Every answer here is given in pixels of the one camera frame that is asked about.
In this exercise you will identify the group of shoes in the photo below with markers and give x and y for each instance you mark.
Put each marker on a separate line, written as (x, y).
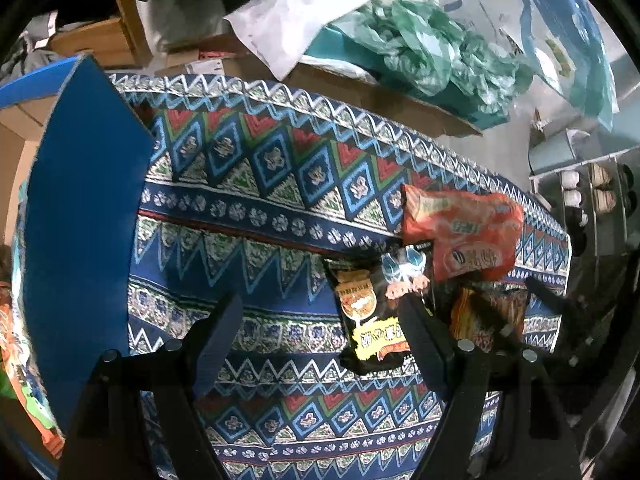
(570, 180)

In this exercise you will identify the black yellow snack packet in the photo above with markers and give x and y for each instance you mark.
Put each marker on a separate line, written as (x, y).
(365, 320)

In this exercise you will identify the white plastic bag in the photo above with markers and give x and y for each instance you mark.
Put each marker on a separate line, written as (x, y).
(300, 20)

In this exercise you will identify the white hanging garment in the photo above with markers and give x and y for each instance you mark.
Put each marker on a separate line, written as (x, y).
(185, 20)

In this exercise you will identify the wooden louvred wardrobe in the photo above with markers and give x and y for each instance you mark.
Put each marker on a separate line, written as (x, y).
(125, 10)

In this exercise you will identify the light blue bin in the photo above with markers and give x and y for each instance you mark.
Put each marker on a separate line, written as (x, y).
(555, 155)

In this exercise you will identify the green snack packet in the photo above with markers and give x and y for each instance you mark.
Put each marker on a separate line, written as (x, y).
(15, 385)

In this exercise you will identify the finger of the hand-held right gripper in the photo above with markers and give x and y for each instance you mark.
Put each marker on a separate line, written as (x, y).
(547, 294)
(492, 315)

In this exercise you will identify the blue plastic bag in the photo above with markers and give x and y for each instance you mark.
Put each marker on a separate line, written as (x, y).
(565, 35)

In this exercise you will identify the red striped snack packet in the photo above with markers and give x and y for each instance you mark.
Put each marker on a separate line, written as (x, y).
(465, 316)

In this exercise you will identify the grey shoe rack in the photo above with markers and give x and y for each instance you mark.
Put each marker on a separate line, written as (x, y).
(595, 210)

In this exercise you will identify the large orange snack packet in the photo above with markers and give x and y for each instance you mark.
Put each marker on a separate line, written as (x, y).
(6, 330)

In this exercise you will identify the blue-rimmed cardboard box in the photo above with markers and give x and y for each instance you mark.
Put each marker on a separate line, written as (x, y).
(85, 210)

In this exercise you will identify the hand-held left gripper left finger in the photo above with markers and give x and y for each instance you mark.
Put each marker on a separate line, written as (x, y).
(220, 340)

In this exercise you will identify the green plastic bags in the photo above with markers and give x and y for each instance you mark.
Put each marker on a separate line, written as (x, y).
(425, 50)

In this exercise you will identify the blue patterned tablecloth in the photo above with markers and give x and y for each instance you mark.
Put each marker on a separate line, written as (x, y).
(275, 260)

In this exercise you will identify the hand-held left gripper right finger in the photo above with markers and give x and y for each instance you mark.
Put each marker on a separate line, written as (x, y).
(425, 345)

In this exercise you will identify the orange-red snack packet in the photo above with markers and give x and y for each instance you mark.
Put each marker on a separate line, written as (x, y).
(460, 240)

